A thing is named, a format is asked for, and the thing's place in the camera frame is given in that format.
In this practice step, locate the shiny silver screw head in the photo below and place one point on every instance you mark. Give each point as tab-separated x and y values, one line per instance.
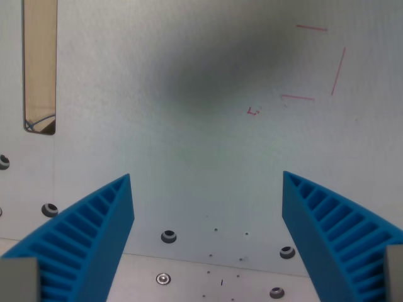
163	278

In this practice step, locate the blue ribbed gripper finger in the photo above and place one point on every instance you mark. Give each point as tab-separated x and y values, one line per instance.
330	239
78	245

